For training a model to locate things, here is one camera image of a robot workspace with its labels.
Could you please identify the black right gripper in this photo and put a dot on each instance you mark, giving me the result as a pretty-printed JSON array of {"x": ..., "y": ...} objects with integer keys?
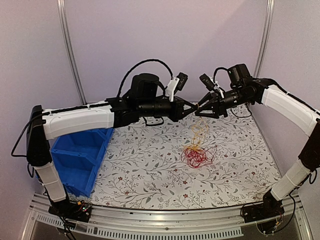
[{"x": 218, "y": 110}]

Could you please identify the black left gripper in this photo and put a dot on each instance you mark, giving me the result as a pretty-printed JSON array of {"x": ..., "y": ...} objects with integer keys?
[{"x": 178, "y": 113}]

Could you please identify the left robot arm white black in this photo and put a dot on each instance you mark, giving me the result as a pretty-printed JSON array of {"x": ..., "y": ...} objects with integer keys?
[{"x": 45, "y": 125}]

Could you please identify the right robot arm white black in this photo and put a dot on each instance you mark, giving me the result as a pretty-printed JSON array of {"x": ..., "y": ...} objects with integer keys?
[{"x": 306, "y": 144}]

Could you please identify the floral patterned table mat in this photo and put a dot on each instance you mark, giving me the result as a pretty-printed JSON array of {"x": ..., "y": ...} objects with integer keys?
[{"x": 195, "y": 163}]

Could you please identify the blue plastic divided bin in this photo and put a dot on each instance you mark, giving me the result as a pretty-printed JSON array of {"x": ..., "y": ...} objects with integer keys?
[{"x": 76, "y": 160}]

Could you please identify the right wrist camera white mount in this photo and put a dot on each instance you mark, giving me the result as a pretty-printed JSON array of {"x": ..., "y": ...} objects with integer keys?
[{"x": 211, "y": 84}]

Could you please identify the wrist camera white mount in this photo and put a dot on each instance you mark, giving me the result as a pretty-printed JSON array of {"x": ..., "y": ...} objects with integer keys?
[
  {"x": 175, "y": 84},
  {"x": 211, "y": 84}
]

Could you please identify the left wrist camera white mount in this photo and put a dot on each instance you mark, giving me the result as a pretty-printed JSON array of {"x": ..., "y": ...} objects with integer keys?
[{"x": 175, "y": 84}]

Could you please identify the right aluminium frame post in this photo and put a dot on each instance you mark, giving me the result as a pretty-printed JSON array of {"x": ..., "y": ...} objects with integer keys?
[{"x": 268, "y": 19}]

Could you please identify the aluminium frame post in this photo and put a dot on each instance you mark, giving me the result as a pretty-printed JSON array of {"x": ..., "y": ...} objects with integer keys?
[
  {"x": 69, "y": 50},
  {"x": 268, "y": 19}
]

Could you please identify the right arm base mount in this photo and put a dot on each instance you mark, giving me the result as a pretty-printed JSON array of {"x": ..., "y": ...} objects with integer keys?
[{"x": 267, "y": 219}]

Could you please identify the front aluminium rail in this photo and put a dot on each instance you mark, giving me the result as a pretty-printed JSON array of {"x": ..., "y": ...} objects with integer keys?
[{"x": 110, "y": 223}]

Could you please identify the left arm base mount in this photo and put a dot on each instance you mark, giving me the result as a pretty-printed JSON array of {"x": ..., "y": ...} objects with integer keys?
[{"x": 78, "y": 211}]

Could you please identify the left aluminium frame post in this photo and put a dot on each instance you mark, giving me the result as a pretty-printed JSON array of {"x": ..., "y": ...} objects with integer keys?
[{"x": 69, "y": 50}]

